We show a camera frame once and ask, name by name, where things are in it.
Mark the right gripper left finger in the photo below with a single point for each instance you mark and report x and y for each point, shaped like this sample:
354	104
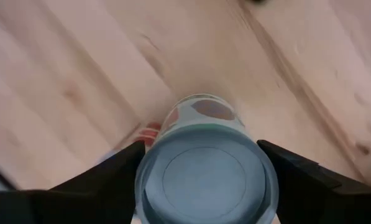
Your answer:
79	202

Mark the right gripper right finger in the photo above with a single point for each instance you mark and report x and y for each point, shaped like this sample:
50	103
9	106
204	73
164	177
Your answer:
322	202

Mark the tin can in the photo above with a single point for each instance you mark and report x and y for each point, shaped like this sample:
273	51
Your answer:
204	180

